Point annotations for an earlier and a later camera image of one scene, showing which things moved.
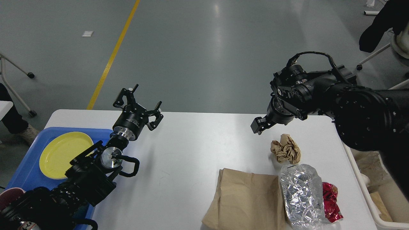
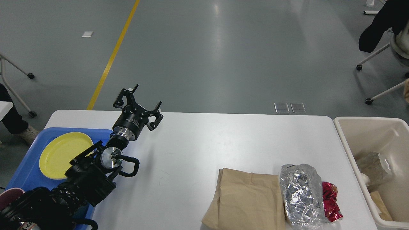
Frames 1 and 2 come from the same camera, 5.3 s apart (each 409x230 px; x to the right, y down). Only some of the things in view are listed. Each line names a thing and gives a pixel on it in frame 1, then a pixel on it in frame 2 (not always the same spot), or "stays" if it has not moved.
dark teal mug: [80, 213] stays
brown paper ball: [286, 151] to [406, 85]
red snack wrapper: [332, 211] stays
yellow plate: [57, 153] stays
